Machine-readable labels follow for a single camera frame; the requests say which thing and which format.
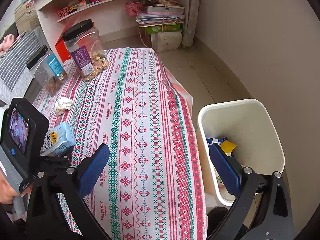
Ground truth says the clear jar purple label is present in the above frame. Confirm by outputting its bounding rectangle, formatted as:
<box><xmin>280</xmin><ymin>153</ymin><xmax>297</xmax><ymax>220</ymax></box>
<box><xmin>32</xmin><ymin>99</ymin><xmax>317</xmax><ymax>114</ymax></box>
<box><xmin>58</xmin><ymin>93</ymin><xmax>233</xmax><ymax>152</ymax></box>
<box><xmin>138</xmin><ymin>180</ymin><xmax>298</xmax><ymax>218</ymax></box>
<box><xmin>62</xmin><ymin>19</ymin><xmax>109</xmax><ymax>82</ymax></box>

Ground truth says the white paper cup green print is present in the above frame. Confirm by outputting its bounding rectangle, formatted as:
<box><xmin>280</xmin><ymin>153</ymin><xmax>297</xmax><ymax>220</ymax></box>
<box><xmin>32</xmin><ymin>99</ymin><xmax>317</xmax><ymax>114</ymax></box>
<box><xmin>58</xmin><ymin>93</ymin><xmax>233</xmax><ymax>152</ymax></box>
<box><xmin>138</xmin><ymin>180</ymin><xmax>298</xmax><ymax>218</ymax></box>
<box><xmin>214</xmin><ymin>167</ymin><xmax>228</xmax><ymax>192</ymax></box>

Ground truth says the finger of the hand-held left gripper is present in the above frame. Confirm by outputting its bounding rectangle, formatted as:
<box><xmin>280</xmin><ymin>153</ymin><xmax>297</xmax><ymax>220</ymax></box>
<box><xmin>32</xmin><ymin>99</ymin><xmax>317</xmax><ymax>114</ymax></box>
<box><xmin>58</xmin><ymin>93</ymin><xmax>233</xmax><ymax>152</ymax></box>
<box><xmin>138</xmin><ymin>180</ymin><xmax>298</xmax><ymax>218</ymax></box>
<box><xmin>40</xmin><ymin>152</ymin><xmax>75</xmax><ymax>172</ymax></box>

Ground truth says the grey striped cushion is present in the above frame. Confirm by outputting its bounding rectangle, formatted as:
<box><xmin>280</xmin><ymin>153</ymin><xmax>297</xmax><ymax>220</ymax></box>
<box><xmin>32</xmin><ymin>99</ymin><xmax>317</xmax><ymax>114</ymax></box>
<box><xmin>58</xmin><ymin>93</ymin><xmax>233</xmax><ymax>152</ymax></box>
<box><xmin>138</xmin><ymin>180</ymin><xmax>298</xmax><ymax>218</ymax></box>
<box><xmin>0</xmin><ymin>31</ymin><xmax>40</xmax><ymax>93</ymax></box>

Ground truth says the white sack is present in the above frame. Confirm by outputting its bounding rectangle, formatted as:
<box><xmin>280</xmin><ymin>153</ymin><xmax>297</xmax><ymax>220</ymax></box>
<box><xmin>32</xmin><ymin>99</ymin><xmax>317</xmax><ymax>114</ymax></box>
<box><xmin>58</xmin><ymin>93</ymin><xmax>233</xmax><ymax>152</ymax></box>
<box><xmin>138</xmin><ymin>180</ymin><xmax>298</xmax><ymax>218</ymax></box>
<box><xmin>151</xmin><ymin>31</ymin><xmax>183</xmax><ymax>53</ymax></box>

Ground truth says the stack of books and papers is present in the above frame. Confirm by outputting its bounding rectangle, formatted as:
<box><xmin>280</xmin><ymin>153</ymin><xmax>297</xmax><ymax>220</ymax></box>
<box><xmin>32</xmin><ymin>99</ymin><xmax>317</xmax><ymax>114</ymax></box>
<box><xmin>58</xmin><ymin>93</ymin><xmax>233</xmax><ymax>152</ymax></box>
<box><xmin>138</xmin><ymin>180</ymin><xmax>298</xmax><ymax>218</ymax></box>
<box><xmin>136</xmin><ymin>0</ymin><xmax>186</xmax><ymax>28</ymax></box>

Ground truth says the person's left hand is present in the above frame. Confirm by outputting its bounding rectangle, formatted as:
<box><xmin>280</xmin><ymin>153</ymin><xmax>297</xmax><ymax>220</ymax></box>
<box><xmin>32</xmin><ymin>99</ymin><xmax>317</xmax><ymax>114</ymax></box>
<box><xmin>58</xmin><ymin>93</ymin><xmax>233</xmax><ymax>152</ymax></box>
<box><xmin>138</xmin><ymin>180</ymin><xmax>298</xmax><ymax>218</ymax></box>
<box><xmin>0</xmin><ymin>172</ymin><xmax>16</xmax><ymax>204</ymax></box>

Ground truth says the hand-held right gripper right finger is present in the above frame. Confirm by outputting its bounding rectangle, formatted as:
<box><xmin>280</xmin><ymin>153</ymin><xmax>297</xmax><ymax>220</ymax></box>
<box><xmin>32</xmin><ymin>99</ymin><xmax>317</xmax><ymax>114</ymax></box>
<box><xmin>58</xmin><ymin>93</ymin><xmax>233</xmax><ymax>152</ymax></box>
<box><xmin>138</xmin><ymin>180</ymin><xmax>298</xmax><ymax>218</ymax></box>
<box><xmin>207</xmin><ymin>142</ymin><xmax>295</xmax><ymax>240</ymax></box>

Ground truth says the crumpled white tissue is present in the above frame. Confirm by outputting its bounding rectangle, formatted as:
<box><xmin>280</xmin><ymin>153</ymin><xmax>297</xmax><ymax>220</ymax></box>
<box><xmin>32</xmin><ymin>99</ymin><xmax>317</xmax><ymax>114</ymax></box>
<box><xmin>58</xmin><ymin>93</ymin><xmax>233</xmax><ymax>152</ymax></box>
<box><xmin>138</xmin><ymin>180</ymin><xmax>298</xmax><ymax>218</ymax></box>
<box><xmin>54</xmin><ymin>96</ymin><xmax>74</xmax><ymax>115</ymax></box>

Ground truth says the clear jar blue label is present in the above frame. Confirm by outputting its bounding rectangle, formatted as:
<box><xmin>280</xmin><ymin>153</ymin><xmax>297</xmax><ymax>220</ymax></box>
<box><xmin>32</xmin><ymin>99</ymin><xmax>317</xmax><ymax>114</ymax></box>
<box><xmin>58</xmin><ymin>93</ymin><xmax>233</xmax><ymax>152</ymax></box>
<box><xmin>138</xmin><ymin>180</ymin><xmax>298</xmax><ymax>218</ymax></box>
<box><xmin>26</xmin><ymin>45</ymin><xmax>68</xmax><ymax>96</ymax></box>

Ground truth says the white plastic waste bin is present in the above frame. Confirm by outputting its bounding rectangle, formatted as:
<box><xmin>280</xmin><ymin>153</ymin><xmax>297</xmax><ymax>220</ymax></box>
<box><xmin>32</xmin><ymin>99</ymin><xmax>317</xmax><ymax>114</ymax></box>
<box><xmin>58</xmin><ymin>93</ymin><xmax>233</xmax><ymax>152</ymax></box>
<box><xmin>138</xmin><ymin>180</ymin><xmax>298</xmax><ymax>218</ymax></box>
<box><xmin>197</xmin><ymin>98</ymin><xmax>285</xmax><ymax>207</ymax></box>

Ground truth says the pink plush toy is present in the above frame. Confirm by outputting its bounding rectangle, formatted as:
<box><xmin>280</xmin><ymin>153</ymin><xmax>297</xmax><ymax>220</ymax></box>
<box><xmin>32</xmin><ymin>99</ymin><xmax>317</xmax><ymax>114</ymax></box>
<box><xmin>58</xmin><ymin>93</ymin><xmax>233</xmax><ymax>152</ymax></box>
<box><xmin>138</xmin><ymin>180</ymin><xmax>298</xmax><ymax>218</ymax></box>
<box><xmin>0</xmin><ymin>34</ymin><xmax>15</xmax><ymax>52</ymax></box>

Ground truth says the red cardboard box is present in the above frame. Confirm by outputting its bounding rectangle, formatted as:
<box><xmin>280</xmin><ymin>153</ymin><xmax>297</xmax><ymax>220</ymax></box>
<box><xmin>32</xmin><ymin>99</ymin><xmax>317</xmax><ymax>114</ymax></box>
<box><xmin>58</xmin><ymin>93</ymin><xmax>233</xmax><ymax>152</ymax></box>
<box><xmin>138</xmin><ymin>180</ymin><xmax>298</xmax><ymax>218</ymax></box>
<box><xmin>54</xmin><ymin>34</ymin><xmax>73</xmax><ymax>63</ymax></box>

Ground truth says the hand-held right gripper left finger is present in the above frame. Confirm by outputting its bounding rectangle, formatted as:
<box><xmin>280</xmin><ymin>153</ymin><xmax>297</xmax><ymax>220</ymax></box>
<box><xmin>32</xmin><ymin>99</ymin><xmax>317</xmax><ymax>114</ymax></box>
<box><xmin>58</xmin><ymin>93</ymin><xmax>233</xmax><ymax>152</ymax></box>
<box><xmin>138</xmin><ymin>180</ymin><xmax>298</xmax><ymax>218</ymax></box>
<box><xmin>26</xmin><ymin>144</ymin><xmax>112</xmax><ymax>240</ymax></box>

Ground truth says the white shelf unit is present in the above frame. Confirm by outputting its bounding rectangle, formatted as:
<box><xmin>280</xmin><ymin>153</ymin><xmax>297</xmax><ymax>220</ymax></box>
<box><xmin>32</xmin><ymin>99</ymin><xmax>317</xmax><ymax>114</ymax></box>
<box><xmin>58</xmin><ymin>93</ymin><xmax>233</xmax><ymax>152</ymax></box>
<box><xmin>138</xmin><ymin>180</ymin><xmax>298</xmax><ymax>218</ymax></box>
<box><xmin>27</xmin><ymin>0</ymin><xmax>177</xmax><ymax>55</ymax></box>

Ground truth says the yellow wrapper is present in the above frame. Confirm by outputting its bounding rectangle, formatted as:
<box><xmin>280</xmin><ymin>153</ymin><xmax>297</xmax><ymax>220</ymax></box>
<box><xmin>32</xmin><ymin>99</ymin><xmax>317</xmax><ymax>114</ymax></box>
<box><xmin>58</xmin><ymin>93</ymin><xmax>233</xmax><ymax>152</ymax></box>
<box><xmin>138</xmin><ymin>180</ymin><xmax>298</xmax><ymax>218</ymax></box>
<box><xmin>219</xmin><ymin>140</ymin><xmax>237</xmax><ymax>155</ymax></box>

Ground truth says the blue juice carton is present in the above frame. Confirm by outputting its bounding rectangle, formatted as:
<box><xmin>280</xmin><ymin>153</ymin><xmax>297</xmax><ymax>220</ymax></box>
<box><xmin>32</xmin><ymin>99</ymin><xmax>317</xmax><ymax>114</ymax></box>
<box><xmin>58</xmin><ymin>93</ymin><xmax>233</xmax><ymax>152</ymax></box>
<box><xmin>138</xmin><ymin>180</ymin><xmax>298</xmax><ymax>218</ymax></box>
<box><xmin>40</xmin><ymin>122</ymin><xmax>76</xmax><ymax>157</ymax></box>

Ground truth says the blue and white packet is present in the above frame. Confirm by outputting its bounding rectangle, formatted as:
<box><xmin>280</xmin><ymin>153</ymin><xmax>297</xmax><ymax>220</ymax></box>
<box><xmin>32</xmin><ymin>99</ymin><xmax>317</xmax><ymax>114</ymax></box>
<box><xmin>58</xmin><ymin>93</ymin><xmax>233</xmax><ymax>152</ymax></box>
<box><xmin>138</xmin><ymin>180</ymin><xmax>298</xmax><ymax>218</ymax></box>
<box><xmin>206</xmin><ymin>137</ymin><xmax>229</xmax><ymax>147</ymax></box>

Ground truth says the pink plastic basket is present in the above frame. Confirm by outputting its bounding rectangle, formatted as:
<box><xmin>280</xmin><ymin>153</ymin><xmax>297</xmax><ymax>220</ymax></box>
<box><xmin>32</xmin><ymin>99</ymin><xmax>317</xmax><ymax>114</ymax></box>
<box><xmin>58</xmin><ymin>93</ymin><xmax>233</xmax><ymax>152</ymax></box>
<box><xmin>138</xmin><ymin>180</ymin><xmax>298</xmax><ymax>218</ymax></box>
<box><xmin>126</xmin><ymin>2</ymin><xmax>143</xmax><ymax>17</ymax></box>
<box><xmin>57</xmin><ymin>6</ymin><xmax>70</xmax><ymax>18</ymax></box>

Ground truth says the grey curtain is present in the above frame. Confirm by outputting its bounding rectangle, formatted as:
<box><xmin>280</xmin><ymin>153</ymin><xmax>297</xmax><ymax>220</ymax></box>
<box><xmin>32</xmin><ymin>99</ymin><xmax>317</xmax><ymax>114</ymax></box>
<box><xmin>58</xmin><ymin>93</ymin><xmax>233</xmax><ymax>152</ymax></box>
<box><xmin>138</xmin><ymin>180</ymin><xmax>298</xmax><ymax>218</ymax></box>
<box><xmin>181</xmin><ymin>0</ymin><xmax>204</xmax><ymax>48</ymax></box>

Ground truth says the green cardboard box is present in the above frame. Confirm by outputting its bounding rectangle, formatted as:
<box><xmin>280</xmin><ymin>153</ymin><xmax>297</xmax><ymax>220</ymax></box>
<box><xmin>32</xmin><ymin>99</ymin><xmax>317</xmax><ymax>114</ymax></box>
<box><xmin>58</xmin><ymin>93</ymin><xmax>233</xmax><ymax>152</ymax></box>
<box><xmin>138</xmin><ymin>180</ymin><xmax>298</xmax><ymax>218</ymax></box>
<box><xmin>145</xmin><ymin>23</ymin><xmax>184</xmax><ymax>35</ymax></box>

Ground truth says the patterned pink green tablecloth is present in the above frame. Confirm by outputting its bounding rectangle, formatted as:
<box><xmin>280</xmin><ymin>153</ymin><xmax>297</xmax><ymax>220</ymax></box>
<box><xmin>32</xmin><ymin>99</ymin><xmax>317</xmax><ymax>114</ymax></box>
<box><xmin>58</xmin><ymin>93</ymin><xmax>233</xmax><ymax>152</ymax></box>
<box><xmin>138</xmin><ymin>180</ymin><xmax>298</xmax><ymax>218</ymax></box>
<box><xmin>32</xmin><ymin>47</ymin><xmax>209</xmax><ymax>240</ymax></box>

